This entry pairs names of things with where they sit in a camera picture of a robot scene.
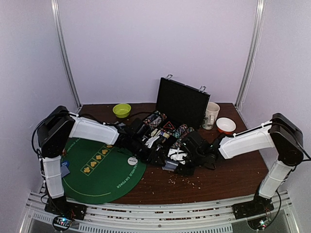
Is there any right black cable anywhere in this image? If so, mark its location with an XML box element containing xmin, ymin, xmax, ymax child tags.
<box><xmin>272</xmin><ymin>122</ymin><xmax>311</xmax><ymax>162</ymax></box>

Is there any black red triangle token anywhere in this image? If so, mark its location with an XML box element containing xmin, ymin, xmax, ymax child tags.
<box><xmin>162</xmin><ymin>121</ymin><xmax>175</xmax><ymax>131</ymax></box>

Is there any beige cup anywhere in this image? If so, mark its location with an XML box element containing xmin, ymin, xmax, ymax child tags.
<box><xmin>202</xmin><ymin>102</ymin><xmax>220</xmax><ymax>130</ymax></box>

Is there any green round poker mat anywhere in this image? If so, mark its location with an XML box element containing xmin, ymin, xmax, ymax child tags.
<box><xmin>62</xmin><ymin>138</ymin><xmax>146</xmax><ymax>204</ymax></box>

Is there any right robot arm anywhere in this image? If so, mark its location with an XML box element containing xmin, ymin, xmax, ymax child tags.
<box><xmin>169</xmin><ymin>113</ymin><xmax>305</xmax><ymax>215</ymax></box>

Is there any poker chip row far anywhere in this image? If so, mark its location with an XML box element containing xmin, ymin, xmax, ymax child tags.
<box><xmin>143</xmin><ymin>111</ymin><xmax>160</xmax><ymax>125</ymax></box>

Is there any grey playing card deck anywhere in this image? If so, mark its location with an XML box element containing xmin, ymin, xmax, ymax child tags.
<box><xmin>162</xmin><ymin>161</ymin><xmax>178</xmax><ymax>171</ymax></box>

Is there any blue boxed card deck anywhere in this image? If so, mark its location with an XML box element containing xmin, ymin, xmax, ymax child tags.
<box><xmin>150</xmin><ymin>129</ymin><xmax>170</xmax><ymax>142</ymax></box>

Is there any white dealer button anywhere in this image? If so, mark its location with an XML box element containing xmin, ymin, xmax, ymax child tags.
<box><xmin>127</xmin><ymin>157</ymin><xmax>138</xmax><ymax>166</ymax></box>

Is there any right aluminium post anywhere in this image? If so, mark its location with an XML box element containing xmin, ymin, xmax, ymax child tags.
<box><xmin>235</xmin><ymin>0</ymin><xmax>266</xmax><ymax>111</ymax></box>

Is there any lime green bowl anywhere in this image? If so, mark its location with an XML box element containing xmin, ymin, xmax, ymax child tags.
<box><xmin>113</xmin><ymin>103</ymin><xmax>132</xmax><ymax>118</ymax></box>

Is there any poker chip row right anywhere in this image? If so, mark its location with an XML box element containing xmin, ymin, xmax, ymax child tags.
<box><xmin>171</xmin><ymin>124</ymin><xmax>194</xmax><ymax>149</ymax></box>

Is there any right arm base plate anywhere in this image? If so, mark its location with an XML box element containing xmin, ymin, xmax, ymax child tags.
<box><xmin>232</xmin><ymin>200</ymin><xmax>274</xmax><ymax>219</ymax></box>

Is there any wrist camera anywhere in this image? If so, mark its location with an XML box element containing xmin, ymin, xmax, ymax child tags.
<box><xmin>130</xmin><ymin>118</ymin><xmax>149</xmax><ymax>136</ymax></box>
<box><xmin>182</xmin><ymin>131</ymin><xmax>209</xmax><ymax>154</ymax></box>

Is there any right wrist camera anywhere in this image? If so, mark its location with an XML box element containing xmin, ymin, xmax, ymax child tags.
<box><xmin>182</xmin><ymin>131</ymin><xmax>209</xmax><ymax>154</ymax></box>

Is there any aluminium post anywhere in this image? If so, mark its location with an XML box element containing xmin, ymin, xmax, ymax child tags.
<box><xmin>51</xmin><ymin>0</ymin><xmax>82</xmax><ymax>109</ymax></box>
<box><xmin>235</xmin><ymin>0</ymin><xmax>266</xmax><ymax>111</ymax></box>

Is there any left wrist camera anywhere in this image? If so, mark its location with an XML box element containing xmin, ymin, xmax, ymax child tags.
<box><xmin>130</xmin><ymin>118</ymin><xmax>149</xmax><ymax>136</ymax></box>

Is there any blue small blind button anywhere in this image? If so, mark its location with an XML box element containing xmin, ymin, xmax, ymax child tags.
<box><xmin>61</xmin><ymin>161</ymin><xmax>69</xmax><ymax>167</ymax></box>

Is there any black poker chip case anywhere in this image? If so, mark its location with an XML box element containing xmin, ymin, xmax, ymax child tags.
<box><xmin>133</xmin><ymin>77</ymin><xmax>210</xmax><ymax>148</ymax></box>

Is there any orange white bowl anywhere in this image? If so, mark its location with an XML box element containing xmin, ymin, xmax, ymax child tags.
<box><xmin>216</xmin><ymin>117</ymin><xmax>236</xmax><ymax>134</ymax></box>

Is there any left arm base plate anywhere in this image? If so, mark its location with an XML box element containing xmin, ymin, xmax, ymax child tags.
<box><xmin>44</xmin><ymin>202</ymin><xmax>87</xmax><ymax>220</ymax></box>

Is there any poker chip row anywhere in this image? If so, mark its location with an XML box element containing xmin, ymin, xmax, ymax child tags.
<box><xmin>171</xmin><ymin>124</ymin><xmax>194</xmax><ymax>149</ymax></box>
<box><xmin>149</xmin><ymin>114</ymin><xmax>167</xmax><ymax>130</ymax></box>
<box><xmin>143</xmin><ymin>111</ymin><xmax>160</xmax><ymax>125</ymax></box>

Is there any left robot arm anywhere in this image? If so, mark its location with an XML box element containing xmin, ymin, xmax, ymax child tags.
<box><xmin>32</xmin><ymin>105</ymin><xmax>165</xmax><ymax>216</ymax></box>

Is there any left aluminium post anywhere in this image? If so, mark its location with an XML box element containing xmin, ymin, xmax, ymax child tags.
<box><xmin>51</xmin><ymin>0</ymin><xmax>82</xmax><ymax>109</ymax></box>

